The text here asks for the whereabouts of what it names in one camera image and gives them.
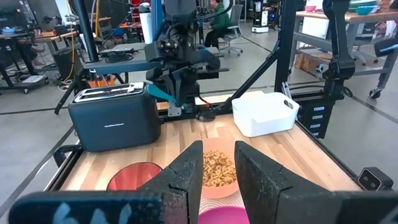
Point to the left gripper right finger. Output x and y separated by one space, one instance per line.
295 205

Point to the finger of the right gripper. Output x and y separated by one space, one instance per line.
161 92
188 88

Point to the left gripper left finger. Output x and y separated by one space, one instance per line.
124 205

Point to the red faceted plastic tumbler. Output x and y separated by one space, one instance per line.
133 177

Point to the magenta plastic plate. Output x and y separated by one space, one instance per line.
222 217

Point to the peach plastic bowl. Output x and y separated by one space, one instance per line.
219 192

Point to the white plastic bin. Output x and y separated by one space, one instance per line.
264 115

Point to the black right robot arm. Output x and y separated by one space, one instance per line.
180 15

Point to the grey equipment desk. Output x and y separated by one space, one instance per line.
133 64

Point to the person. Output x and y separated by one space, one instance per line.
219 21

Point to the white cylinder appliance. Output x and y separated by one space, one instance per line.
146 23

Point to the black two-slot toaster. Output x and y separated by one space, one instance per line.
115 124

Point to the grey office chair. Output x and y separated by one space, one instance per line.
235 28

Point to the cereal rings heap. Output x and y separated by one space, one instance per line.
217 169

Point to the white kiosk robot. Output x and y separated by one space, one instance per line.
260 17

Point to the black labelled controller box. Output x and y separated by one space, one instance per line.
315 118

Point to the black trash bin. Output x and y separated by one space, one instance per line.
65 62

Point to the cardboard box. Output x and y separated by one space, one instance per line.
308 62

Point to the dark cluttered desk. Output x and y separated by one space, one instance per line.
46 35

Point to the small pink bowl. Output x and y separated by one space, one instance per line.
311 8

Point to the wooden workbench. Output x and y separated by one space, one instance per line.
367 18

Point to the teal bowl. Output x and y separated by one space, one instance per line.
367 9

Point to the black table-level camera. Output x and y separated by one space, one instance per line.
374 180

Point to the black gantry post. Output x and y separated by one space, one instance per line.
87 31
286 46

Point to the black jointed post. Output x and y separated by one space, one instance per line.
340 62

